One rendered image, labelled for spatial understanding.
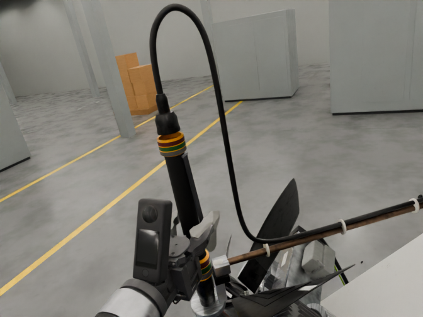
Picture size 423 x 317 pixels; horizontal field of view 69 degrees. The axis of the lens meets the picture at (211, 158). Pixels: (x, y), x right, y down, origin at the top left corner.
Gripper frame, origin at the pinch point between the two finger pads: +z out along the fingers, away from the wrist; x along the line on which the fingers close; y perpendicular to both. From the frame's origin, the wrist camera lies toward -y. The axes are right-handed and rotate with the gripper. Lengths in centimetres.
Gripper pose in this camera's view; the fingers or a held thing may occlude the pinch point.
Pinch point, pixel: (197, 210)
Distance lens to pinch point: 58.1
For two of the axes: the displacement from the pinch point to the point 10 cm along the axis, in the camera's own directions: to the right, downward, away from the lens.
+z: 3.7, -4.2, 8.3
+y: 1.7, 9.1, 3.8
